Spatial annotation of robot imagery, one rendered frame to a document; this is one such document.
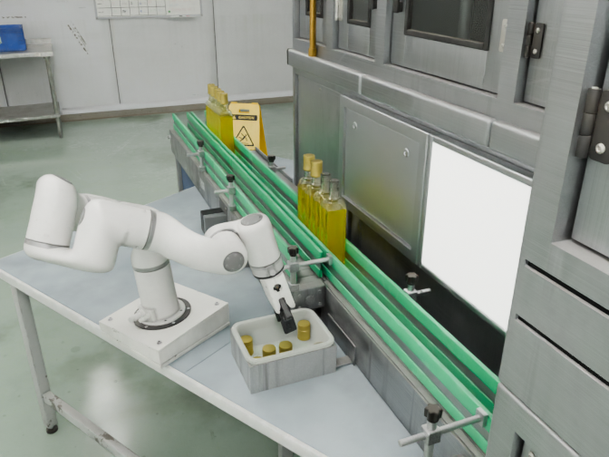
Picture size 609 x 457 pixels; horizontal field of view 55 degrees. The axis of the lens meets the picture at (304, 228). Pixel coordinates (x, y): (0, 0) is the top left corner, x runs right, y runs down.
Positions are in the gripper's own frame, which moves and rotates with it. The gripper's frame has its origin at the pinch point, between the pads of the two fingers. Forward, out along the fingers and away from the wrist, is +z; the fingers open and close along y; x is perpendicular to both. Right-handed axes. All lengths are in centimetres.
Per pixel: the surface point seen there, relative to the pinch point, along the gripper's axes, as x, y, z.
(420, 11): -55, 14, -56
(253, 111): -77, 354, 57
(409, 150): -43, 6, -27
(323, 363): -4.6, -6.9, 11.6
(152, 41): -38, 612, 15
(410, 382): -16.7, -30.1, 5.3
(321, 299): -12.7, 12.4, 8.1
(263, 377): 10.3, -7.4, 7.3
